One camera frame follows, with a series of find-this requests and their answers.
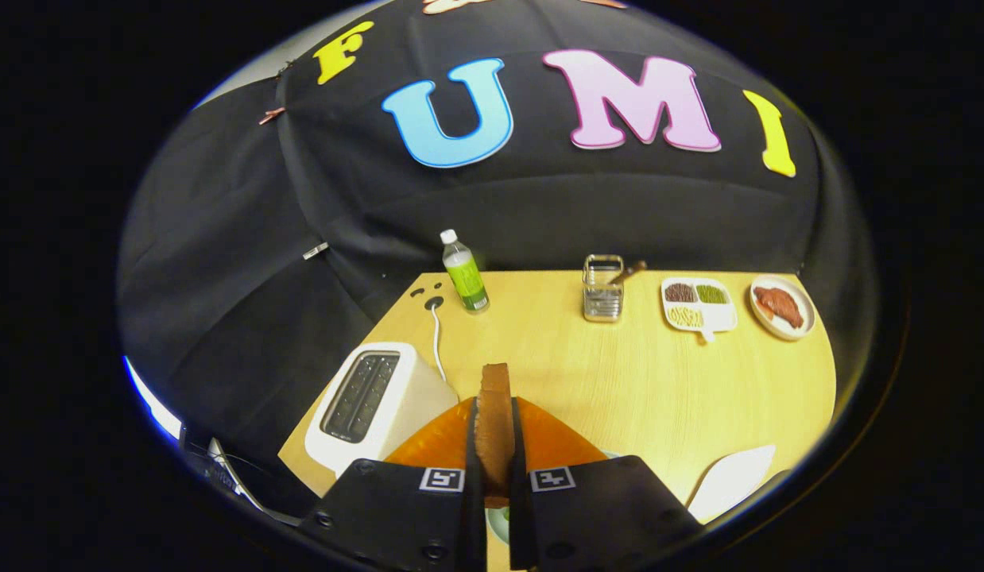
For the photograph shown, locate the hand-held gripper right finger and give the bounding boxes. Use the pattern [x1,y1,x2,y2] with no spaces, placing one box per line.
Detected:
[508,395,703,571]

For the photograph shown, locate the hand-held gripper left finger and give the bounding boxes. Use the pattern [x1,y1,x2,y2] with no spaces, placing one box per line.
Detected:
[297,395,486,572]

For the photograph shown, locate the toasted bread slice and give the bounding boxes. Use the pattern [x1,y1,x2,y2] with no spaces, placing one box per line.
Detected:
[474,363,515,509]

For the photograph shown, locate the light green round plate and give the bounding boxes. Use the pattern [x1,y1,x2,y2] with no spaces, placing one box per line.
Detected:
[486,451,624,546]

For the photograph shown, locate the white toaster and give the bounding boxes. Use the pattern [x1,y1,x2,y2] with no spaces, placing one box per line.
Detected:
[304,342,459,477]

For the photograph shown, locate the white square plate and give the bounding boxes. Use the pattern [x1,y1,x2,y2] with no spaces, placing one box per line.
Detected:
[687,444,777,524]

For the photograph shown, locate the white divided dish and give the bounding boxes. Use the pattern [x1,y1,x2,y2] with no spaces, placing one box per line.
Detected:
[661,276,738,342]

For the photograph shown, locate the green label drink bottle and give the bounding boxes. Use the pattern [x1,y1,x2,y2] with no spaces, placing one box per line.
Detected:
[440,230,490,314]

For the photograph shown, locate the brown meat piece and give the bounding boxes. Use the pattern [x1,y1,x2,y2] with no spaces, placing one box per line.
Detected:
[753,286,804,330]

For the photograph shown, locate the white round plate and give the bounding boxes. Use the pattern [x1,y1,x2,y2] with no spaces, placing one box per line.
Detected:
[749,275,816,342]

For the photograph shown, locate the black backdrop cloth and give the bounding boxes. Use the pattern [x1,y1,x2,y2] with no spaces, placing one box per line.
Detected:
[117,0,878,477]

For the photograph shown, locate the white toaster cable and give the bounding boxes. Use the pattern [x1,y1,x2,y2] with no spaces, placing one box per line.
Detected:
[428,298,453,390]

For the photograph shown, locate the metal wire utensil holder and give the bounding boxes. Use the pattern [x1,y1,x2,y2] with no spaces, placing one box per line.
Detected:
[582,254,626,323]

